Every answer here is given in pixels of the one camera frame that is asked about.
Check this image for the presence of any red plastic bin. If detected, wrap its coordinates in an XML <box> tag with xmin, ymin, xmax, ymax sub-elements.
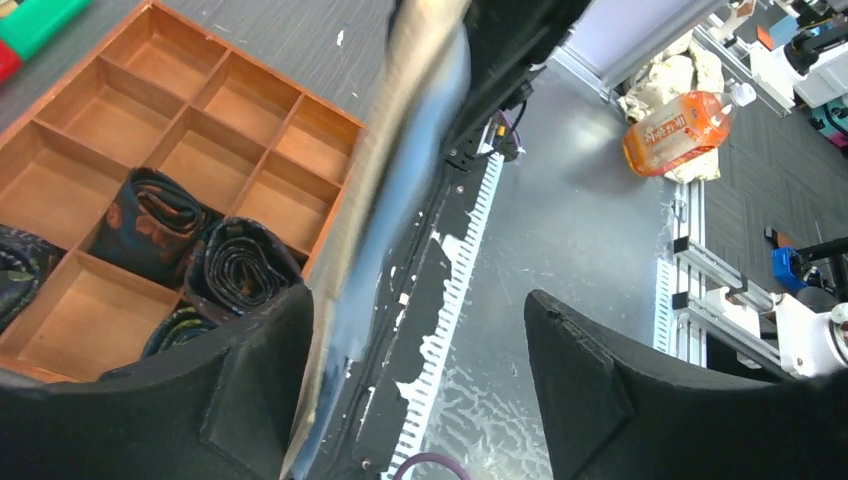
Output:
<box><xmin>0</xmin><ymin>40</ymin><xmax>23</xmax><ymax>84</ymax></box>

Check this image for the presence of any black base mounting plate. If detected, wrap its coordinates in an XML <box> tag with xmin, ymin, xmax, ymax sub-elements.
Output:
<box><xmin>291</xmin><ymin>120</ymin><xmax>521</xmax><ymax>479</ymax></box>

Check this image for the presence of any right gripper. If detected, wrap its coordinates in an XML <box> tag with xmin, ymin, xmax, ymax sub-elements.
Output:
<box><xmin>442</xmin><ymin>0</ymin><xmax>591</xmax><ymax>155</ymax></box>

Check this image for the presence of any wooden compartment tray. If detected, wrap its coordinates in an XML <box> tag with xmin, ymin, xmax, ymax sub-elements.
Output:
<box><xmin>1</xmin><ymin>1</ymin><xmax>363</xmax><ymax>383</ymax></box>

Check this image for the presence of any orange drink bottle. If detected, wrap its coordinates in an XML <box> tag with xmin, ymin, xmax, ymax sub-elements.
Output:
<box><xmin>622</xmin><ymin>83</ymin><xmax>757</xmax><ymax>177</ymax></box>

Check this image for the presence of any rolled black belt middle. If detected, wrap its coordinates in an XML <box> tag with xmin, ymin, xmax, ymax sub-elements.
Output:
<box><xmin>88</xmin><ymin>167</ymin><xmax>223</xmax><ymax>289</ymax></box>

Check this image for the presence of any crumpled white cloth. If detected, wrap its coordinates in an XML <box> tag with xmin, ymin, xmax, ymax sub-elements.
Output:
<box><xmin>617</xmin><ymin>31</ymin><xmax>725</xmax><ymax>184</ymax></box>

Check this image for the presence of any green plastic bin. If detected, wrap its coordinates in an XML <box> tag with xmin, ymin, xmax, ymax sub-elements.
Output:
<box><xmin>1</xmin><ymin>0</ymin><xmax>91</xmax><ymax>62</ymax></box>

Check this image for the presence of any aluminium front rail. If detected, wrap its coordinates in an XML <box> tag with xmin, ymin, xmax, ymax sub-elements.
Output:
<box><xmin>380</xmin><ymin>148</ymin><xmax>783</xmax><ymax>480</ymax></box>

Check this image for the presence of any rolled belt bottom left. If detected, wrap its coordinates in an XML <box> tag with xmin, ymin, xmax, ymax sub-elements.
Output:
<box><xmin>140</xmin><ymin>306</ymin><xmax>218</xmax><ymax>359</ymax></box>

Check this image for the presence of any blue tool on floor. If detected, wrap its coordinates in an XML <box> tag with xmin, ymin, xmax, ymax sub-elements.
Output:
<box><xmin>771</xmin><ymin>247</ymin><xmax>820</xmax><ymax>294</ymax></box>

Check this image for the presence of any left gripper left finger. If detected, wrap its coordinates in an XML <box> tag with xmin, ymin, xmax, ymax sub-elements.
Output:
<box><xmin>1</xmin><ymin>286</ymin><xmax>313</xmax><ymax>479</ymax></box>

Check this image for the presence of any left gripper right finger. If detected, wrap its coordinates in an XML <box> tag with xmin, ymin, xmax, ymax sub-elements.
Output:
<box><xmin>524</xmin><ymin>290</ymin><xmax>847</xmax><ymax>479</ymax></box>

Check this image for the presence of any rolled belt top left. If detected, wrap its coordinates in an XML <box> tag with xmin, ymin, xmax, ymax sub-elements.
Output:
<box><xmin>1</xmin><ymin>225</ymin><xmax>66</xmax><ymax>331</ymax></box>

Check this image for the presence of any large rolled black belt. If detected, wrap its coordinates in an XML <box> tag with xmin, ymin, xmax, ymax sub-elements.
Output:
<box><xmin>183</xmin><ymin>217</ymin><xmax>303</xmax><ymax>324</ymax></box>

